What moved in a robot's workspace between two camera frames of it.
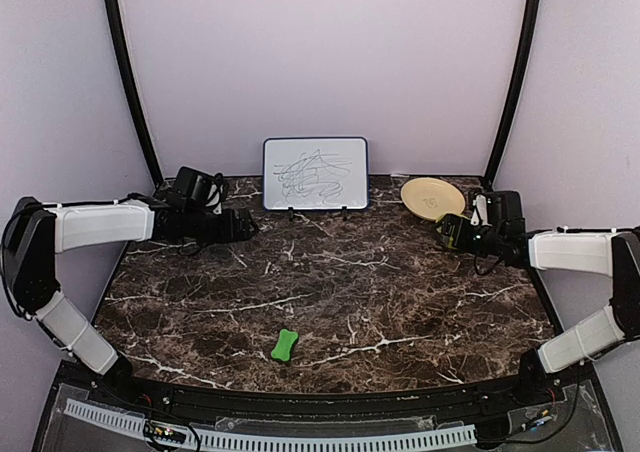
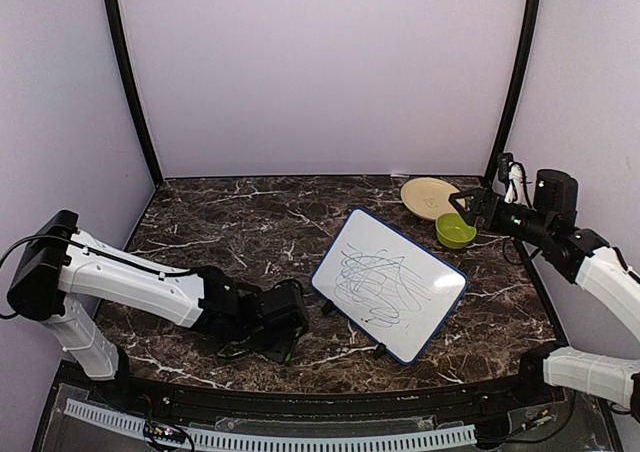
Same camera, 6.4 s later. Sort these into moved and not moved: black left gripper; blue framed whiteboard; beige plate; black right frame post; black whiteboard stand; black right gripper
Moved: black left gripper; black right gripper; blue framed whiteboard; black whiteboard stand
Not moved: black right frame post; beige plate
